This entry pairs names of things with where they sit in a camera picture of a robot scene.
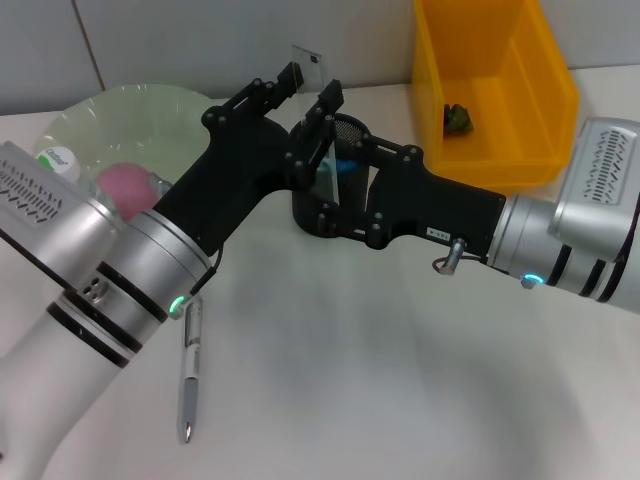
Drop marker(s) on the clear green-label water bottle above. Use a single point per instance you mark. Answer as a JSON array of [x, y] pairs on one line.
[[57, 160]]

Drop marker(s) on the blue scissors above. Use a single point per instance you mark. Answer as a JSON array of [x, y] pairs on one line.
[[346, 166]]

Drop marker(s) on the silver ballpoint pen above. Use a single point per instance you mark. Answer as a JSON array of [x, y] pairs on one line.
[[192, 350]]

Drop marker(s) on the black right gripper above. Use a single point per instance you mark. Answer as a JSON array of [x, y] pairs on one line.
[[440, 210]]

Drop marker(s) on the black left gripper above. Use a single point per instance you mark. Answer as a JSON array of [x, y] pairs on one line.
[[225, 170]]

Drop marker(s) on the transparent plastic ruler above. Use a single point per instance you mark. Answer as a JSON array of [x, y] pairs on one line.
[[312, 75]]

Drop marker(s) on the pink peach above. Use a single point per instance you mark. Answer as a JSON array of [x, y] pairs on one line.
[[125, 190]]

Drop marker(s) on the black mesh pen holder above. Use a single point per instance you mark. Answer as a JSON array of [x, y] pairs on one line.
[[350, 130]]

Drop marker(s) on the pale green wavy glass plate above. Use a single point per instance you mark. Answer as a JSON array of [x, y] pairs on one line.
[[135, 120]]

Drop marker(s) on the yellow plastic bin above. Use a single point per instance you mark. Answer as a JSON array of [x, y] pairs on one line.
[[500, 90]]

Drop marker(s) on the green plastic wrapper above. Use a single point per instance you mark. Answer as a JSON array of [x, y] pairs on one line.
[[457, 120]]

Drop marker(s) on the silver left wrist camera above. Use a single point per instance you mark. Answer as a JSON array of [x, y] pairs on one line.
[[45, 220]]

